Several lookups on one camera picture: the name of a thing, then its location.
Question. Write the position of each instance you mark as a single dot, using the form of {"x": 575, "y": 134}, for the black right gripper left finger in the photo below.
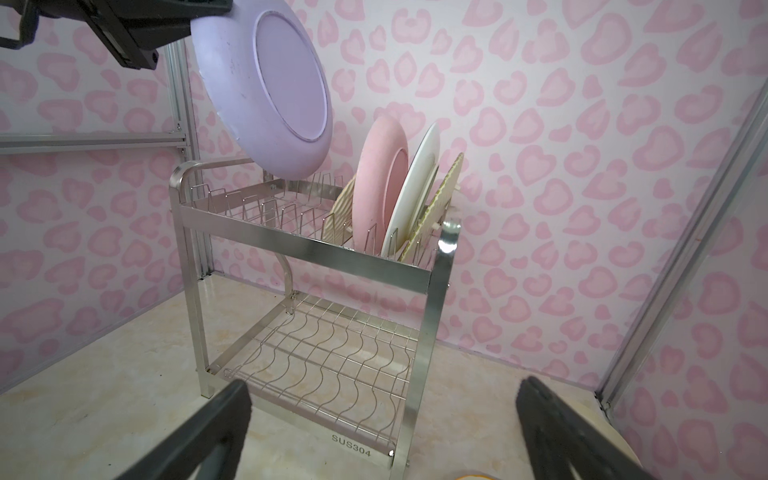
{"x": 207, "y": 446}

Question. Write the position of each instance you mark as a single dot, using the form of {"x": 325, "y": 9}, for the green rimmed woven bamboo plate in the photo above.
{"x": 415, "y": 248}

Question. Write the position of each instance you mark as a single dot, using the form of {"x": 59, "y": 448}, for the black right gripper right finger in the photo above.
{"x": 561, "y": 445}

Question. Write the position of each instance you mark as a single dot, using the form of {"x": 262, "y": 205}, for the stainless steel dish rack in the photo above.
{"x": 348, "y": 376}

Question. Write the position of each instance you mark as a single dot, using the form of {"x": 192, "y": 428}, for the brown woven bamboo plate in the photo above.
{"x": 337, "y": 225}

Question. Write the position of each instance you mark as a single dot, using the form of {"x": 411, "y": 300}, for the cream round plate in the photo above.
{"x": 597, "y": 420}

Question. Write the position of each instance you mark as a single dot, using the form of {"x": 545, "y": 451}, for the pink bear plate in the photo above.
{"x": 381, "y": 173}

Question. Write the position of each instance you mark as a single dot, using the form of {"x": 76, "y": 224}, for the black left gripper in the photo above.
{"x": 131, "y": 30}

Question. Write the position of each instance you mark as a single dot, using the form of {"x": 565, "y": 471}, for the orange rimmed star plate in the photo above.
{"x": 475, "y": 476}

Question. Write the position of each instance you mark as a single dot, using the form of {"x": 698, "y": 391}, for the purple bear plate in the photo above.
{"x": 264, "y": 77}

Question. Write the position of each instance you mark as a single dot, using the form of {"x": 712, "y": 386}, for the white plate orange sunburst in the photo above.
{"x": 417, "y": 185}

